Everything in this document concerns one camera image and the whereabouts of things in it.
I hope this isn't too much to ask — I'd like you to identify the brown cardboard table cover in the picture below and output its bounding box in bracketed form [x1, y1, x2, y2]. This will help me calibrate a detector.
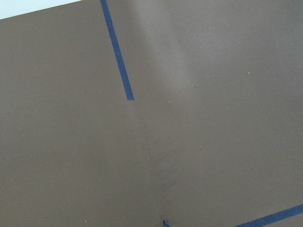
[0, 0, 303, 227]

